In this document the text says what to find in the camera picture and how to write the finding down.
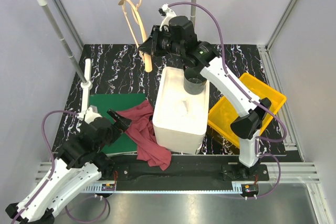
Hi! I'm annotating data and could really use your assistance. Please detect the yellow plastic bin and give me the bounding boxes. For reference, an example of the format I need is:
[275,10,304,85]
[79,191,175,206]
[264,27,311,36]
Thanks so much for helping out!
[208,72,287,147]

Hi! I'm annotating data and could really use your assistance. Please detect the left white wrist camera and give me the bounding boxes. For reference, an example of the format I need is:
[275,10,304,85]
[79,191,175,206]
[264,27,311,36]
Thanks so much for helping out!
[77,105,102,124]

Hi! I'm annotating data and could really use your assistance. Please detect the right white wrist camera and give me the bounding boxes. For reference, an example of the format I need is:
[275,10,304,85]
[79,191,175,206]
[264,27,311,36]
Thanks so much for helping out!
[159,4,176,31]

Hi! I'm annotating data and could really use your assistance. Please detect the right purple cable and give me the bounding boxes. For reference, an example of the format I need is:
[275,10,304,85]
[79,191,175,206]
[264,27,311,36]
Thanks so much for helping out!
[167,1,288,190]

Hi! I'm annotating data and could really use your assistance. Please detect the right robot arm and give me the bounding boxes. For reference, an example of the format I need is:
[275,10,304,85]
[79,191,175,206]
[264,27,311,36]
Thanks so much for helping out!
[139,16,271,180]

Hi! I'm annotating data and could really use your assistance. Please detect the beige wooden clothes hanger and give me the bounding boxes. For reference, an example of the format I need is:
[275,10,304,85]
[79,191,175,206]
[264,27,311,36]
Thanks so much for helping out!
[118,0,153,73]

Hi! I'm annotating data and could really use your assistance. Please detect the white styrofoam box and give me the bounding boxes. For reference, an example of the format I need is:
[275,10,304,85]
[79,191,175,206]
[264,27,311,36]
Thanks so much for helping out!
[152,67,209,155]

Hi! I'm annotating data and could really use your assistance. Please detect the green binder folder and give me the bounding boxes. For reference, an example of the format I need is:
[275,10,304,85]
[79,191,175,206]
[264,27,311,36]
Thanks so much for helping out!
[89,93,146,156]

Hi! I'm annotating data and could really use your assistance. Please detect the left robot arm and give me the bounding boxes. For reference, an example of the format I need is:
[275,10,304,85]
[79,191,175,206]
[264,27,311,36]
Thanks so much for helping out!
[6,106,132,223]

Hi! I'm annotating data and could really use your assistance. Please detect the maroon tank top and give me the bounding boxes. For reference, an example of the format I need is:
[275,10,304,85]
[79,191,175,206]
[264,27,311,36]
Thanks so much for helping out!
[118,100,172,171]

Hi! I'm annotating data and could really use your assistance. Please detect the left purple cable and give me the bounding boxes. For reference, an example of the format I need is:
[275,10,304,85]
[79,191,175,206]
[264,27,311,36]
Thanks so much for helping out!
[10,110,79,224]

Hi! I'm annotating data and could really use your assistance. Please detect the purple cable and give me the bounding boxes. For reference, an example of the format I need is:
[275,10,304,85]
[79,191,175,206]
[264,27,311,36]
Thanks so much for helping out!
[10,110,79,224]
[167,1,288,190]

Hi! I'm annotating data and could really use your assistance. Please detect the dark green mug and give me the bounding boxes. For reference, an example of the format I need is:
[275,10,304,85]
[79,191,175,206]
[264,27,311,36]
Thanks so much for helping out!
[184,68,207,95]

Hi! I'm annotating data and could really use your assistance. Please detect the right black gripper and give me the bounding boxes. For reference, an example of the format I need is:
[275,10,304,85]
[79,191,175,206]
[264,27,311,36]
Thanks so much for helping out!
[139,26,184,58]

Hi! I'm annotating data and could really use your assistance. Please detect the aluminium frame post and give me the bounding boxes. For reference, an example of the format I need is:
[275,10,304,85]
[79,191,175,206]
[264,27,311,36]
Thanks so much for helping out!
[265,0,316,50]

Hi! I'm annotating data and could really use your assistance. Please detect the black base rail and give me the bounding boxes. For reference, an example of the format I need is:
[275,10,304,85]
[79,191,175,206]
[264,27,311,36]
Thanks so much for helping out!
[111,154,269,194]

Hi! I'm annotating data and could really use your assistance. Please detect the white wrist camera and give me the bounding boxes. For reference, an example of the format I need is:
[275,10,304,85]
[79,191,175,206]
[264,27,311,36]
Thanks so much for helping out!
[159,4,176,31]
[77,105,102,124]

